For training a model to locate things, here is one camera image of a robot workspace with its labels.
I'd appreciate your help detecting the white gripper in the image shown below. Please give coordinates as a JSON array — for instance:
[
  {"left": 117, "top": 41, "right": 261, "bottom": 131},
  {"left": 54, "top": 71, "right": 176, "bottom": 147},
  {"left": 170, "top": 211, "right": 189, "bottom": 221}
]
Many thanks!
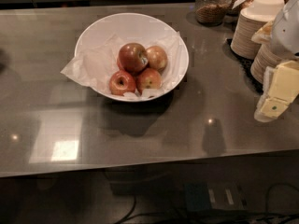
[{"left": 251, "top": 21, "right": 299, "bottom": 122}]

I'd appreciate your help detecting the black cable on floor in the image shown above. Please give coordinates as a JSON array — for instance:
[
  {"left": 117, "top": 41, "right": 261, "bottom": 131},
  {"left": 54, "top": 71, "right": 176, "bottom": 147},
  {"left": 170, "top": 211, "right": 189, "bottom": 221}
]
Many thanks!
[{"left": 113, "top": 182, "right": 299, "bottom": 224}]

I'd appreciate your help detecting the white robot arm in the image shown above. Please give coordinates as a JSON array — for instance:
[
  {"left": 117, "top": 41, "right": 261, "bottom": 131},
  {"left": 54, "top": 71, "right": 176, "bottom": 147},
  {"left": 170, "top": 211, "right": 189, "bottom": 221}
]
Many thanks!
[{"left": 251, "top": 0, "right": 299, "bottom": 122}]

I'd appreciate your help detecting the white ceramic bowl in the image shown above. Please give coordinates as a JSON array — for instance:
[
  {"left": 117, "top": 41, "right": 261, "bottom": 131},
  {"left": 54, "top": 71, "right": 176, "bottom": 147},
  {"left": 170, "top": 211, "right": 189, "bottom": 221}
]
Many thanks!
[{"left": 74, "top": 12, "right": 190, "bottom": 103}]

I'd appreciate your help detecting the red apple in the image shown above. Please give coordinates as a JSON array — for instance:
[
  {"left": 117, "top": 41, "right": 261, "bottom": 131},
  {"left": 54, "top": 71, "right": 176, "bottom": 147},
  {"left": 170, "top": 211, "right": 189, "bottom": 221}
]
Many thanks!
[
  {"left": 109, "top": 70, "right": 136, "bottom": 96},
  {"left": 118, "top": 43, "right": 149, "bottom": 73},
  {"left": 136, "top": 68, "right": 162, "bottom": 94}
]

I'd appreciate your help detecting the glass jar of grains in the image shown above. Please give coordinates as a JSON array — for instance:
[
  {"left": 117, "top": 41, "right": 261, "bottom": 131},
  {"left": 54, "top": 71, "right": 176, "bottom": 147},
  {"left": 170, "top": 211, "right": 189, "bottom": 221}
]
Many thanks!
[{"left": 194, "top": 0, "right": 232, "bottom": 26}]

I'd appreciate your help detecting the black rubber mat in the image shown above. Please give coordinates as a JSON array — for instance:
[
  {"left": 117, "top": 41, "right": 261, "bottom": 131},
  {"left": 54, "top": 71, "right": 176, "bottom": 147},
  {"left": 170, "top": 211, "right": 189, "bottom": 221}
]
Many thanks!
[{"left": 226, "top": 38, "right": 263, "bottom": 95}]

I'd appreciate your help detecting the dark box under table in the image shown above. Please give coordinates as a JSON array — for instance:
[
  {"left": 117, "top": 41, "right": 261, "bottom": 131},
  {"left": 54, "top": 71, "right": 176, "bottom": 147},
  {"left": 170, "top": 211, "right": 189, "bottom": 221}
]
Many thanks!
[{"left": 184, "top": 182, "right": 247, "bottom": 212}]

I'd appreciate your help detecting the back right yellowish apple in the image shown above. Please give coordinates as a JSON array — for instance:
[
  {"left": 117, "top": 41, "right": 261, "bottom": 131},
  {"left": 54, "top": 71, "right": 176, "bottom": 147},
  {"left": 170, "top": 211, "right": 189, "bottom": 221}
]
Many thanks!
[{"left": 146, "top": 46, "right": 168, "bottom": 72}]

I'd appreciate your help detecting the front stack of paper bowls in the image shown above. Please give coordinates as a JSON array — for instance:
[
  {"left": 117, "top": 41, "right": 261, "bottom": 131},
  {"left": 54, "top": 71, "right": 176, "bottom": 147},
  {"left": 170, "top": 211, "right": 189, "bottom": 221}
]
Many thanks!
[{"left": 250, "top": 44, "right": 282, "bottom": 84}]

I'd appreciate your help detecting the white paper liner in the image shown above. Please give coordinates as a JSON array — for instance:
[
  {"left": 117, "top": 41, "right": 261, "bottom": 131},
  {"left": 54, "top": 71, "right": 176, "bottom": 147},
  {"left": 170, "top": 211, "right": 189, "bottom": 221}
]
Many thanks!
[{"left": 61, "top": 33, "right": 184, "bottom": 102}]

